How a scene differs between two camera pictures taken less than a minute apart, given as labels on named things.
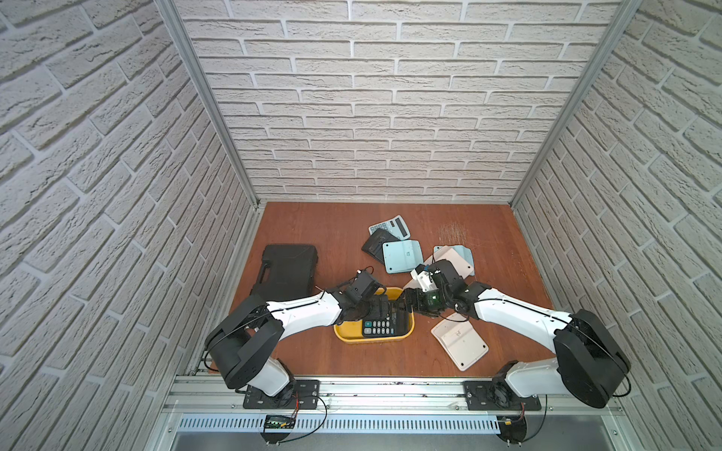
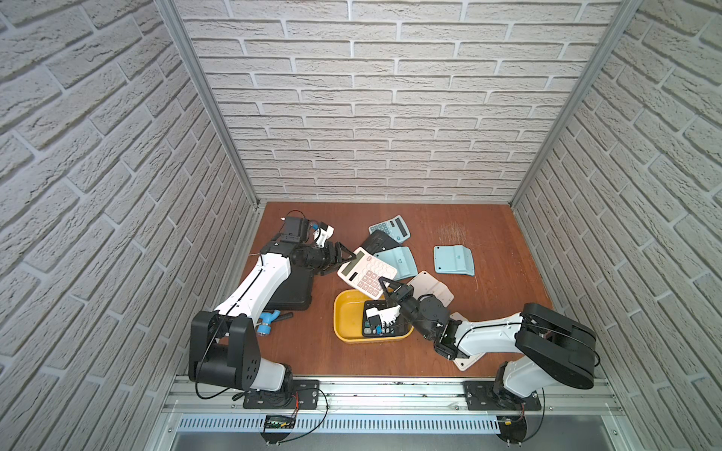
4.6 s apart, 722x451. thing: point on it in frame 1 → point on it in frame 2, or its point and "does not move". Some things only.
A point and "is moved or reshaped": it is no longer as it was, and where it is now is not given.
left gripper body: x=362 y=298 → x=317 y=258
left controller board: x=279 y=422 does not move
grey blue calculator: x=394 y=225 does not move
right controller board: x=512 y=428 does not move
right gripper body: x=429 y=303 → x=413 y=310
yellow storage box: x=353 y=331 does not move
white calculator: x=447 y=254 → x=364 y=272
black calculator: x=399 y=323 does not move
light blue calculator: x=401 y=256 is moved or reshaped
